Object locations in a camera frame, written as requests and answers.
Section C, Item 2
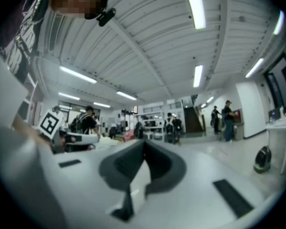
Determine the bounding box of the white shelving unit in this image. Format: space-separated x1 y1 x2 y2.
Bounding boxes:
141 112 166 142

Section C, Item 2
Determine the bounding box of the black and white printed shirt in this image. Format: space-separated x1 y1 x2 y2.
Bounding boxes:
0 0 53 81

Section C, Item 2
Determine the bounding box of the silver chain necklace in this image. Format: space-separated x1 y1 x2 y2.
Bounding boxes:
15 0 52 42

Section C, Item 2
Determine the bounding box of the person's left forearm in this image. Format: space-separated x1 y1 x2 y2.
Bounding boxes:
12 114 54 154

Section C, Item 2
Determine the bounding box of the dark monitor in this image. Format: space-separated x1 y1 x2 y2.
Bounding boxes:
268 108 281 123

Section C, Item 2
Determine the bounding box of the white table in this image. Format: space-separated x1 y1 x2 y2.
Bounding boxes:
264 118 286 176

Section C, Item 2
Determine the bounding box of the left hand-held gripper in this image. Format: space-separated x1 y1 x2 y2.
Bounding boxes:
38 109 101 151

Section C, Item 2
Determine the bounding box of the dark glass door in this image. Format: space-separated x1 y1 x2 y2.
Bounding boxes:
263 52 286 119

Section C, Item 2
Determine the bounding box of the person's face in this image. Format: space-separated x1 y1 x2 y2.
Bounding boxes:
49 0 106 20

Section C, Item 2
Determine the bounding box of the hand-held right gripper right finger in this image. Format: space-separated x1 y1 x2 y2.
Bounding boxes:
144 139 187 196

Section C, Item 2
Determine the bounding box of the brown wooden staircase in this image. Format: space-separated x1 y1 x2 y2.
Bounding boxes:
183 105 204 134

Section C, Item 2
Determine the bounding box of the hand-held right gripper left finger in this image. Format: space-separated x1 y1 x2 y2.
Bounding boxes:
99 139 146 192

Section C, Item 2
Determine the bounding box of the black head-worn camera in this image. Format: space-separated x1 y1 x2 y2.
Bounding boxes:
96 7 117 27

